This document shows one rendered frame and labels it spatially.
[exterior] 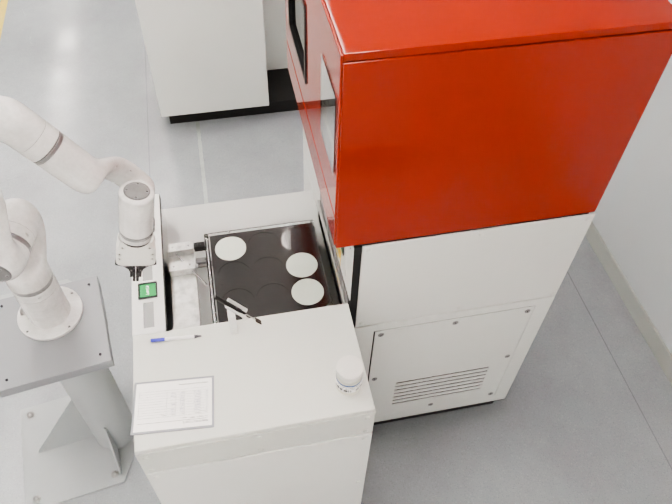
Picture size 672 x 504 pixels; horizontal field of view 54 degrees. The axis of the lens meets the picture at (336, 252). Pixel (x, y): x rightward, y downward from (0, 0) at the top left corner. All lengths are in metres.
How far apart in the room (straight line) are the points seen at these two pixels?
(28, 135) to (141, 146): 2.45
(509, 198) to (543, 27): 0.49
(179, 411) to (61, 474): 1.16
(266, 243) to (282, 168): 1.57
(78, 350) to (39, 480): 0.92
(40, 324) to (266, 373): 0.71
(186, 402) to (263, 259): 0.56
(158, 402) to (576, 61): 1.30
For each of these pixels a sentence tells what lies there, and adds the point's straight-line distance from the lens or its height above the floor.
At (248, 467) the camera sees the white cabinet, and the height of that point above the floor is 0.74.
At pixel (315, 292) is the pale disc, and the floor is 0.90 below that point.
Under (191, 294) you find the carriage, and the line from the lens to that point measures 2.10.
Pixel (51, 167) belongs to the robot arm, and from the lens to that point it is 1.58.
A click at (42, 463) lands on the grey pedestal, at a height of 0.01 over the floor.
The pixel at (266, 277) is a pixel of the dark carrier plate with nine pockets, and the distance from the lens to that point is 2.09.
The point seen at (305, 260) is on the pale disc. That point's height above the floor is 0.90.
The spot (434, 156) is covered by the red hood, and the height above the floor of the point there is 1.52.
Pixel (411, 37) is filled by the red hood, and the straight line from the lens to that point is 1.39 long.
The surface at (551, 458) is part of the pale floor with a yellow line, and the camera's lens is 2.92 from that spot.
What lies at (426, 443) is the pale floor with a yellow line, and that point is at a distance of 2.82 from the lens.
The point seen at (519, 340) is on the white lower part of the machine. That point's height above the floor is 0.56.
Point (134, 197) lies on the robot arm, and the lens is 1.63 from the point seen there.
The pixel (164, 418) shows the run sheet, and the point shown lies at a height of 0.97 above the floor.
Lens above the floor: 2.57
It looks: 51 degrees down
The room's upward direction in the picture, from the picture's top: 2 degrees clockwise
